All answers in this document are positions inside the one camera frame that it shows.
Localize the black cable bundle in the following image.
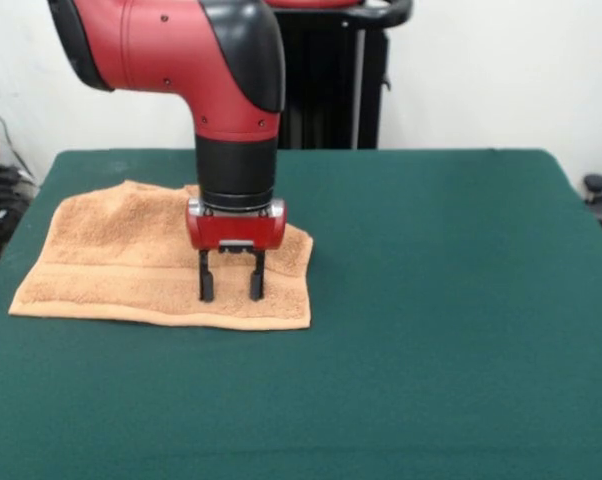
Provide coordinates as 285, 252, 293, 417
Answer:
0, 164, 38, 264

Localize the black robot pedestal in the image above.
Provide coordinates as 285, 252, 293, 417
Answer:
273, 0, 413, 151

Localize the dark green table cloth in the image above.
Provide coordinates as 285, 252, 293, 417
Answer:
0, 147, 602, 480

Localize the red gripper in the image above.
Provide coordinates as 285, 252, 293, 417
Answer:
184, 197, 289, 304

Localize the grey wall cable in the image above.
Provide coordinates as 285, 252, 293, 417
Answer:
0, 92, 35, 181

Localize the orange terry towel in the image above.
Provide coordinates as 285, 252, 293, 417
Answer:
7, 180, 315, 332

